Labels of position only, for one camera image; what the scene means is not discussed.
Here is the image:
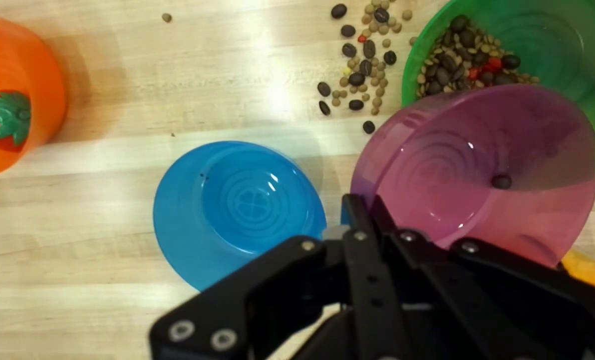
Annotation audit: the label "blue plastic bowl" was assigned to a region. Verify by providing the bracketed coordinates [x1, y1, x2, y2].
[151, 138, 329, 292]

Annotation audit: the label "green plastic bowl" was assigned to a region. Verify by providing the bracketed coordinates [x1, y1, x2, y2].
[399, 0, 595, 177]

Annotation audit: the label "orange plastic bowl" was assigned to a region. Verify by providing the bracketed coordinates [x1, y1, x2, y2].
[0, 8, 71, 179]

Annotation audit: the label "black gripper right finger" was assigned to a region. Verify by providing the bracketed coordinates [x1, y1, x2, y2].
[377, 224, 595, 360]

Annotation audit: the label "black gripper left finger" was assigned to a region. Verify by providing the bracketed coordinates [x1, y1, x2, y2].
[147, 195, 415, 360]

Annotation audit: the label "purple translucent plastic bowl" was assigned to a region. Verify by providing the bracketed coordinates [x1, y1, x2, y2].
[347, 83, 595, 271]

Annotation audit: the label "red toy strawberry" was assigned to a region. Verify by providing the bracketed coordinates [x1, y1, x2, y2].
[0, 88, 33, 154]

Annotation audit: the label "mixed dried beans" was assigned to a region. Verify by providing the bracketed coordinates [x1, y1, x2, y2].
[315, 0, 534, 191]

